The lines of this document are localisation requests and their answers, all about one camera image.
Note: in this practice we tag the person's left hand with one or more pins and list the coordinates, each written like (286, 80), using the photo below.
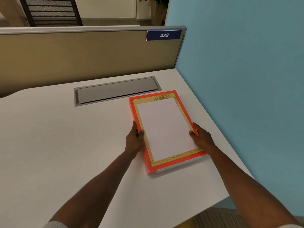
(133, 141)

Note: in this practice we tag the blue number plate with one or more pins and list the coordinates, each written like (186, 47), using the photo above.
(164, 35)

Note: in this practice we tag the person's left thumb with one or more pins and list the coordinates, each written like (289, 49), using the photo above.
(140, 136)

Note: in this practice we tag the white sleeve cuff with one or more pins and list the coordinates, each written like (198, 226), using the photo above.
(55, 225)

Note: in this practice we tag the black slatted chair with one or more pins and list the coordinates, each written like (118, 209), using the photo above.
(51, 11)

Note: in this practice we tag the person's left forearm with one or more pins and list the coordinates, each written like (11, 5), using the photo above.
(95, 187)

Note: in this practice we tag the beige desk partition panel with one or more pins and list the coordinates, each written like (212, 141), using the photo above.
(90, 56)

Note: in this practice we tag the person's right thumb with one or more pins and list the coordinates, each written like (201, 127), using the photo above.
(193, 134)

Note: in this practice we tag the person's right forearm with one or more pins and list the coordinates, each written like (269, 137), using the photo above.
(247, 187)

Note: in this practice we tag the potted plant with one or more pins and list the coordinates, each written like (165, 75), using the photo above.
(158, 9)

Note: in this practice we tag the orange and gold box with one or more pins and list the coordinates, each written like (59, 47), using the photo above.
(163, 130)

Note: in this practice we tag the person's right hand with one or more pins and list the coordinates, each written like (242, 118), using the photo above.
(203, 140)

